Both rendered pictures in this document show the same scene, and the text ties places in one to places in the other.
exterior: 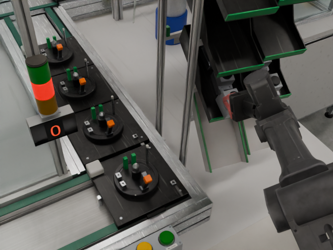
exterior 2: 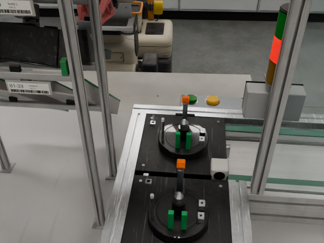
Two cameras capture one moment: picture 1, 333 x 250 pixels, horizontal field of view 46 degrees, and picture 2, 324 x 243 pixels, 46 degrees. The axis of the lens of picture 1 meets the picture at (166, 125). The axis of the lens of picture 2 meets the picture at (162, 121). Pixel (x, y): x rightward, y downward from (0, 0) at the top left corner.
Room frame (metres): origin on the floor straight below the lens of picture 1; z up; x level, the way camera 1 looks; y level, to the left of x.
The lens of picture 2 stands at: (1.41, 0.52, 1.69)
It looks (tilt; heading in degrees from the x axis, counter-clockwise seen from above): 39 degrees down; 217
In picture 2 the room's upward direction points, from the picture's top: straight up
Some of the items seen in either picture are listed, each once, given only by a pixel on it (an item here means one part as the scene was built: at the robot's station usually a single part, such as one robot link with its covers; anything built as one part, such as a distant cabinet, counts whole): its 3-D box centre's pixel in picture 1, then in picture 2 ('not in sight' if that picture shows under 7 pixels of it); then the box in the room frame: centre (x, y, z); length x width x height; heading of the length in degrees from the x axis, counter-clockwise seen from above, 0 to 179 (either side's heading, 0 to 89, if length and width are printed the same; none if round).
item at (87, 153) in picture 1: (102, 120); (178, 204); (0.95, 0.22, 1.01); 0.24 x 0.24 x 0.13; 32
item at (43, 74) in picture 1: (38, 70); (290, 23); (0.74, 0.31, 1.38); 0.05 x 0.05 x 0.05
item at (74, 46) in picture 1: (55, 47); not in sight; (1.37, 0.48, 1.01); 0.24 x 0.24 x 0.13; 32
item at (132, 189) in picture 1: (136, 178); (183, 139); (0.74, 0.09, 0.98); 0.14 x 0.14 x 0.02
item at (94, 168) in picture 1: (94, 170); (219, 169); (0.77, 0.22, 0.97); 0.05 x 0.05 x 0.04; 32
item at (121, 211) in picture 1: (136, 181); (182, 144); (0.74, 0.09, 0.96); 0.24 x 0.24 x 0.02; 32
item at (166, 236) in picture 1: (166, 238); (190, 100); (0.55, -0.02, 0.96); 0.04 x 0.04 x 0.02
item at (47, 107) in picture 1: (46, 101); (280, 70); (0.74, 0.31, 1.28); 0.05 x 0.05 x 0.05
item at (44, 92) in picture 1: (42, 86); (285, 47); (0.74, 0.31, 1.33); 0.05 x 0.05 x 0.05
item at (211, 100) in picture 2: (144, 249); (212, 101); (0.51, 0.04, 0.96); 0.04 x 0.04 x 0.02
